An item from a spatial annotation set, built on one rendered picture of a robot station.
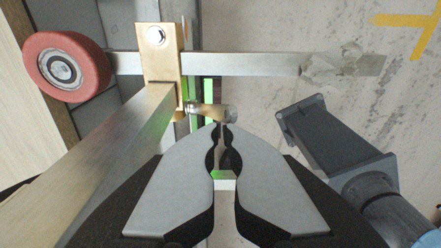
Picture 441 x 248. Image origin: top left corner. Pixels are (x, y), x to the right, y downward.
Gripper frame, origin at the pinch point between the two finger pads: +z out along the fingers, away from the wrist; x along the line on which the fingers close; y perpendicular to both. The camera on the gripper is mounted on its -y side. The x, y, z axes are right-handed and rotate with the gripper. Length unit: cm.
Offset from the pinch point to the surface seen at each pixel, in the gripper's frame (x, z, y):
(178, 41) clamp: -5.2, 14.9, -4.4
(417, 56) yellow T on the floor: 119, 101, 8
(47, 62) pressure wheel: -19.2, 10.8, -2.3
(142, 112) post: -6.9, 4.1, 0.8
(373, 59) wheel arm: 21.4, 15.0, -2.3
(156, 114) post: -6.0, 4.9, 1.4
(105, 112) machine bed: -27.7, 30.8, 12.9
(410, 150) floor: 150, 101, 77
